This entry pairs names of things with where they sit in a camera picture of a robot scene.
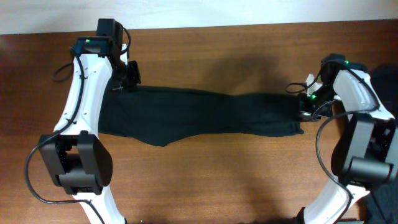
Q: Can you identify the black leggings red waistband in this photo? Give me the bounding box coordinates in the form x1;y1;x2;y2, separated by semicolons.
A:
98;86;303;147

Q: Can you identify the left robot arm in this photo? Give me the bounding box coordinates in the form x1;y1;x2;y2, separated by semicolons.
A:
38;36;137;223

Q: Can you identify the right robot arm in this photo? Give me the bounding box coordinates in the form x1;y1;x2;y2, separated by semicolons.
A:
295;59;397;223

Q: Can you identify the dark clothes pile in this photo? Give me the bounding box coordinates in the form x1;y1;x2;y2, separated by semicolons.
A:
362;63;398;224

